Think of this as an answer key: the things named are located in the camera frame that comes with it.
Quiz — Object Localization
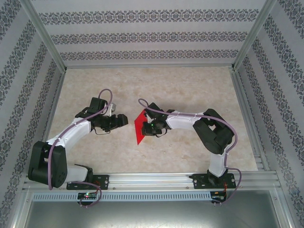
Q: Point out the slotted grey cable duct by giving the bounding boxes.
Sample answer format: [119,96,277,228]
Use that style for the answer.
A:
[32,191,212,202]

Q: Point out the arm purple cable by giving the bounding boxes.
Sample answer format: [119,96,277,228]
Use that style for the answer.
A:
[138,98,243,205]
[48,88,114,209]

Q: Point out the grey metal sheet panel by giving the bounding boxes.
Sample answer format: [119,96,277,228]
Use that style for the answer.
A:
[23,201,282,228]

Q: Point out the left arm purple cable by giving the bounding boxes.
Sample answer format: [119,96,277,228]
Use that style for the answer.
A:
[48,88,114,209]

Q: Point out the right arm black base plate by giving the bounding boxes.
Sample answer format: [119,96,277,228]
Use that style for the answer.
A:
[192,173,237,190]

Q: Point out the aluminium side rail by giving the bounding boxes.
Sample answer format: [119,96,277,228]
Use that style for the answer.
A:
[32,68,67,174]
[229,68,271,171]

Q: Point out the aluminium back rail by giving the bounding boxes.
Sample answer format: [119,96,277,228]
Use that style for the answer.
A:
[63,62,235,70]

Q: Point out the red paper sheet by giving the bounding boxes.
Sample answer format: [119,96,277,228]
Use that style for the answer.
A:
[133,109,149,146]

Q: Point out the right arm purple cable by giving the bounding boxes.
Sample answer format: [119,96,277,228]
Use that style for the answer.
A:
[138,98,243,205]

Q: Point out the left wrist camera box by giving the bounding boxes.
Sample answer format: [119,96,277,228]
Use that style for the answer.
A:
[105,103,117,117]

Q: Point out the aluminium frame post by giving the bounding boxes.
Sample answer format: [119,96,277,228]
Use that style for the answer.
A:
[231,0,278,70]
[19,0,67,71]

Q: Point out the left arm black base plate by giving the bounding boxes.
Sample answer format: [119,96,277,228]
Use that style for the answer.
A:
[66,174,110,190]

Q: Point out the aluminium mounting rail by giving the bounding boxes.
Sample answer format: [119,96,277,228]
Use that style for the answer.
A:
[22,172,278,190]

